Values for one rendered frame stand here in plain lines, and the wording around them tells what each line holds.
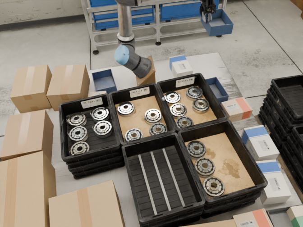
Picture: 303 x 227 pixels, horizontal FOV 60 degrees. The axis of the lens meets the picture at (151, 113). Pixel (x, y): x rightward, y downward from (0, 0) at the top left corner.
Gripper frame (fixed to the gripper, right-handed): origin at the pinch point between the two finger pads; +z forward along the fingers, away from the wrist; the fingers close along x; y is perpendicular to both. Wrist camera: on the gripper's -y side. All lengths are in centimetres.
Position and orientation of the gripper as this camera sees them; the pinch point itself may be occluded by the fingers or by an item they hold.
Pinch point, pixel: (206, 20)
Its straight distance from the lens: 184.3
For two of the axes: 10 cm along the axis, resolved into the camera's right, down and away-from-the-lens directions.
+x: 9.8, -1.8, 0.0
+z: 1.2, 6.3, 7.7
